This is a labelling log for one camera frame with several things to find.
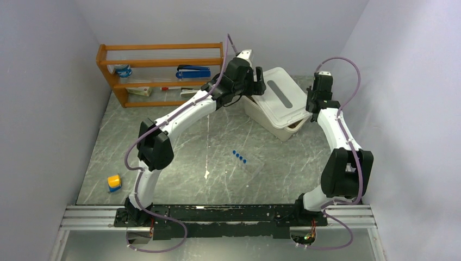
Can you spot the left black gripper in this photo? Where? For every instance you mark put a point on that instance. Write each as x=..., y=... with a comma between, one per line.
x=257, y=88

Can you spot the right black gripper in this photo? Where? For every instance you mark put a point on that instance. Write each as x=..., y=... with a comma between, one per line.
x=309, y=93

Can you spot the white plastic container lid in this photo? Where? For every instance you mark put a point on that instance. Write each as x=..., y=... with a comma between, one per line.
x=283, y=101

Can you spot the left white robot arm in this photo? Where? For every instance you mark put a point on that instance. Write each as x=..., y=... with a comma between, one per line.
x=156, y=137

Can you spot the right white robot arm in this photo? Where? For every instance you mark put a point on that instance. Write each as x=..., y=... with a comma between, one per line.
x=345, y=177

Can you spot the beige plastic bin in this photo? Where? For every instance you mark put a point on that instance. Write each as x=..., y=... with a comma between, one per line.
x=283, y=134

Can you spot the orange wooden shelf rack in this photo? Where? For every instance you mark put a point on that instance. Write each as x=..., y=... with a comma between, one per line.
x=156, y=66

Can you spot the blue stapler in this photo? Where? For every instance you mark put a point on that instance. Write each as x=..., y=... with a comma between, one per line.
x=192, y=72

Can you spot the red white marker pen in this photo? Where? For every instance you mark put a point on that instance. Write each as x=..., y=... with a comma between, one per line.
x=171, y=88

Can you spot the small white green box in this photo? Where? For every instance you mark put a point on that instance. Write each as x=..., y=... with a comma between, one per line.
x=141, y=91

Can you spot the blue yellow small object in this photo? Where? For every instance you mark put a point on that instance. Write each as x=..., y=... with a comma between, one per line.
x=114, y=183

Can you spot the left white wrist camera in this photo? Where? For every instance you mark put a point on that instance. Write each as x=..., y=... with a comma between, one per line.
x=246, y=55

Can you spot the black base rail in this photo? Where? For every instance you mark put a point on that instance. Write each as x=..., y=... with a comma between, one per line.
x=215, y=221

